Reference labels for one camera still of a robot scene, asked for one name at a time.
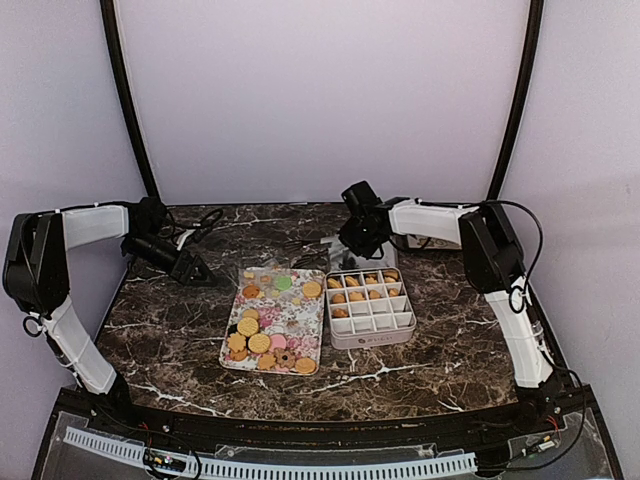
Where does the left black frame post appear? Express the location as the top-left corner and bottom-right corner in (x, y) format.
(99, 0), (160, 198)

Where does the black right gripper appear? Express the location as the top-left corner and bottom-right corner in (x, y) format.
(339, 216), (384, 259)

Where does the floral square coaster plate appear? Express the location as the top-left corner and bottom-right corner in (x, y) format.
(406, 235), (461, 251)

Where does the orange chip cookie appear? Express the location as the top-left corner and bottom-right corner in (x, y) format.
(242, 285), (261, 299)

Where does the brown flower cookie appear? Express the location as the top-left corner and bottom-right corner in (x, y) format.
(274, 348), (296, 369)

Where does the compartment cookie box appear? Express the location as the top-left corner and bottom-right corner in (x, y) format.
(325, 267), (417, 350)

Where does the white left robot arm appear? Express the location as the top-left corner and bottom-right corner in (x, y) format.
(2, 197), (215, 395)

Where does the floral cookie tray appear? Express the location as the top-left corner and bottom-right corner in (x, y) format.
(219, 267), (325, 376)

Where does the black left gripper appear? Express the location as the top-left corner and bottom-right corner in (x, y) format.
(125, 232), (219, 287)

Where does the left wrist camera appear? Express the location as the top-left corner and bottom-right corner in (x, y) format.
(174, 208), (224, 249)

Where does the round biscuit tray top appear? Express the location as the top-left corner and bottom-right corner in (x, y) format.
(302, 281), (323, 299)

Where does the large embossed round biscuit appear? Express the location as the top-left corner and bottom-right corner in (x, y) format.
(237, 317), (260, 337)

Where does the metal tongs white handle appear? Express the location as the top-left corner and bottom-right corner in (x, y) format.
(283, 236), (350, 269)

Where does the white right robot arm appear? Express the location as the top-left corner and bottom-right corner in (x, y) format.
(338, 181), (553, 389)

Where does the right black frame post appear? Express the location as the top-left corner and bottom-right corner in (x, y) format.
(486, 0), (545, 200)

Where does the white cable duct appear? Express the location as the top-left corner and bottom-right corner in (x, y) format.
(63, 427), (478, 479)

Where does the pink round cookie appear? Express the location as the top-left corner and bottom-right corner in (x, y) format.
(270, 334), (288, 351)

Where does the black frame post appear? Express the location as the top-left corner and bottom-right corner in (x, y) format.
(486, 0), (545, 200)
(99, 0), (160, 198)

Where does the green round cookie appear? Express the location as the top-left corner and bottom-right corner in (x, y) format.
(274, 276), (292, 291)

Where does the clear box lid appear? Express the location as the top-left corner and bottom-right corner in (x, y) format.
(326, 237), (397, 271)

